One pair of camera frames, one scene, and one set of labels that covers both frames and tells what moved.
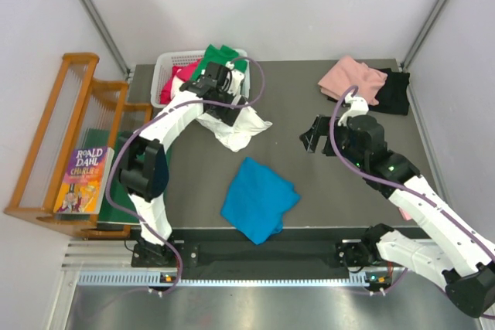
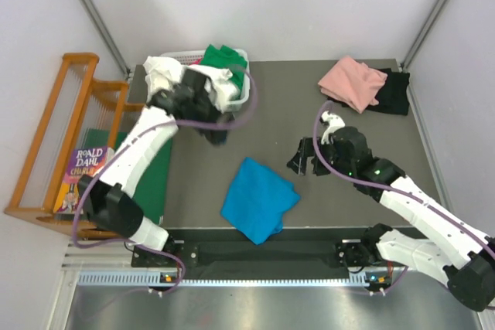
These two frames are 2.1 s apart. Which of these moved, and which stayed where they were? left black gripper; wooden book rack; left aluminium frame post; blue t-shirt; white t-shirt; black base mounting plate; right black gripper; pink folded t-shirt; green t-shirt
Moved: right black gripper; white t-shirt; left black gripper
Stayed: blue t-shirt; pink folded t-shirt; black base mounting plate; wooden book rack; left aluminium frame post; green t-shirt
